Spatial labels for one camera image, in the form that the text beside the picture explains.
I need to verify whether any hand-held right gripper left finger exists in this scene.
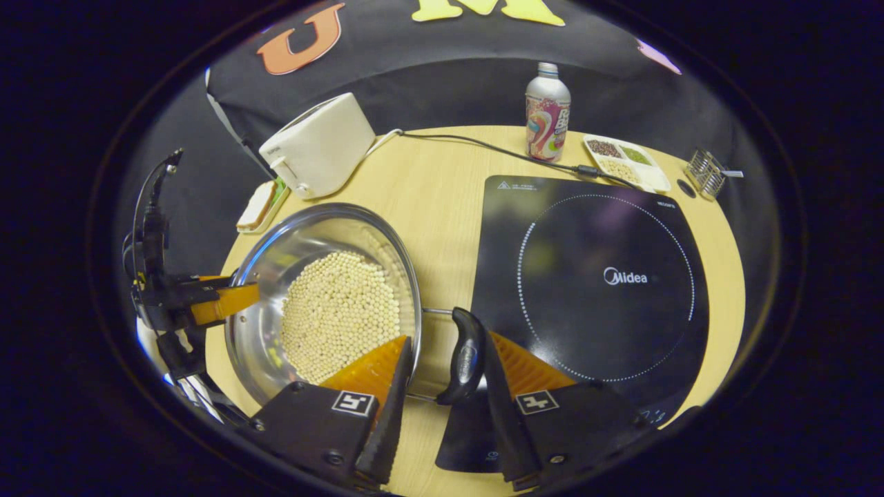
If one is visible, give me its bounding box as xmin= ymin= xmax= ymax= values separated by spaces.
xmin=250 ymin=335 xmax=413 ymax=491

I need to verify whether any white toaster cable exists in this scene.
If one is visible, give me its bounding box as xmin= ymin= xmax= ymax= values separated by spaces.
xmin=365 ymin=128 xmax=405 ymax=158

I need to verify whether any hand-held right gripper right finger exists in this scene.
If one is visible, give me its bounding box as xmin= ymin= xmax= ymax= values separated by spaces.
xmin=481 ymin=330 xmax=664 ymax=492

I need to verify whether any stainless steel pot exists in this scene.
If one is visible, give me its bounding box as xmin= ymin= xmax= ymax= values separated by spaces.
xmin=224 ymin=202 xmax=488 ymax=408

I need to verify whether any small green plate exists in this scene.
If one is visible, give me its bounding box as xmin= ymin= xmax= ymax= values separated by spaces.
xmin=236 ymin=176 xmax=291 ymax=235

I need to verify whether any black induction cooktop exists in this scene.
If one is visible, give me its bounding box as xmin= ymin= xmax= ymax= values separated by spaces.
xmin=435 ymin=174 xmax=711 ymax=474

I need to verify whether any black power cable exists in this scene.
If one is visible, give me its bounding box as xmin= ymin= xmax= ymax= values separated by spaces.
xmin=403 ymin=131 xmax=646 ymax=191

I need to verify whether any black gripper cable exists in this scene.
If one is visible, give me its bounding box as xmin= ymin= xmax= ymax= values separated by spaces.
xmin=131 ymin=148 xmax=184 ymax=228

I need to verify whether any silver drink bottle colourful label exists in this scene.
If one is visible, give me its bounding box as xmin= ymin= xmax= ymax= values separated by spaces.
xmin=525 ymin=62 xmax=572 ymax=164

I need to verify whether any toast sandwich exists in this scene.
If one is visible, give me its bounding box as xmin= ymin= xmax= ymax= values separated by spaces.
xmin=236 ymin=179 xmax=277 ymax=232

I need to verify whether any white divided dish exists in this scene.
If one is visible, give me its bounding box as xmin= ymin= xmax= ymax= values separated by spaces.
xmin=582 ymin=133 xmax=672 ymax=194

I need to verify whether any white toaster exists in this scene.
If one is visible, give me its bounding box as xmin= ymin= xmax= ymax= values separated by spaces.
xmin=259 ymin=92 xmax=377 ymax=201

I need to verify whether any pile of soybeans in pot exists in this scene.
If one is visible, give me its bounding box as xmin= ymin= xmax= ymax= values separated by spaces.
xmin=280 ymin=250 xmax=403 ymax=385

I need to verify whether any metal wire utensil holder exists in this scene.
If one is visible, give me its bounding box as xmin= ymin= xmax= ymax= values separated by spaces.
xmin=685 ymin=148 xmax=726 ymax=202

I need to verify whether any small pile of yellow beans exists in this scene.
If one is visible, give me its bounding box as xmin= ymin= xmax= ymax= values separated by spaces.
xmin=599 ymin=159 xmax=640 ymax=184

